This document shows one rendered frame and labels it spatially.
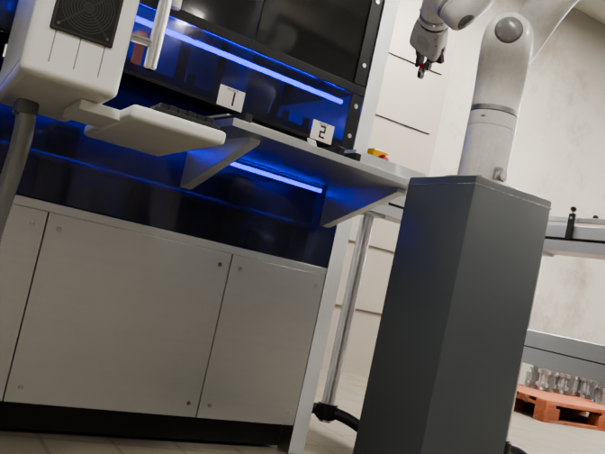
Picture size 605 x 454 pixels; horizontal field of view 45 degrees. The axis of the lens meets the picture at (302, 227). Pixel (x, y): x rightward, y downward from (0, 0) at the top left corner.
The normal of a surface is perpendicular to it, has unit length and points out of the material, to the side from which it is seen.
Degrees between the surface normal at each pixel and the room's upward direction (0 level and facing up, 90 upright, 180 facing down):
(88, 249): 90
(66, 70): 90
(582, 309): 90
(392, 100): 90
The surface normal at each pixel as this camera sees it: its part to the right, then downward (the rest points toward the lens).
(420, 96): 0.48, 0.04
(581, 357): -0.80, -0.22
